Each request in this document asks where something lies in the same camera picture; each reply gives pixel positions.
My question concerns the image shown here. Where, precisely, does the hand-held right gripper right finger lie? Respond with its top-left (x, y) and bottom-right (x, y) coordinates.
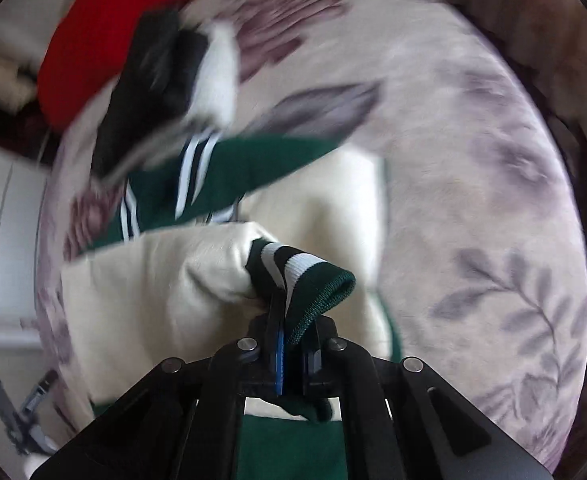
top-left (302, 316), bottom-right (555, 480)

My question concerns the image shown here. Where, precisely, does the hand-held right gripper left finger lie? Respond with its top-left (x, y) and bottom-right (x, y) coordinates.
top-left (29, 294), bottom-right (287, 480)

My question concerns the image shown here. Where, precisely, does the green and cream fleece jacket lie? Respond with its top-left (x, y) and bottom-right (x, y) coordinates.
top-left (60, 132), bottom-right (405, 480)

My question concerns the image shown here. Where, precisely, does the white cabinet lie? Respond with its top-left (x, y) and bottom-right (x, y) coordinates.
top-left (0, 139), bottom-right (60, 342)

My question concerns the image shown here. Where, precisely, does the black and white garment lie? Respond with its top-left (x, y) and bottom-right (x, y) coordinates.
top-left (90, 10), bottom-right (240, 187)

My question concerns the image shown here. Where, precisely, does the beige cloth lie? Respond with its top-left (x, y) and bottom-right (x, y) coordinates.
top-left (0, 44), bottom-right (40, 112)

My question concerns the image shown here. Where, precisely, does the red garment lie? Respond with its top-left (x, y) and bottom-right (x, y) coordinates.
top-left (37, 0), bottom-right (215, 131)

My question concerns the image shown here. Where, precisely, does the brown wooden furniture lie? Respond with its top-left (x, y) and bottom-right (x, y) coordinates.
top-left (448, 0), bottom-right (587, 126)

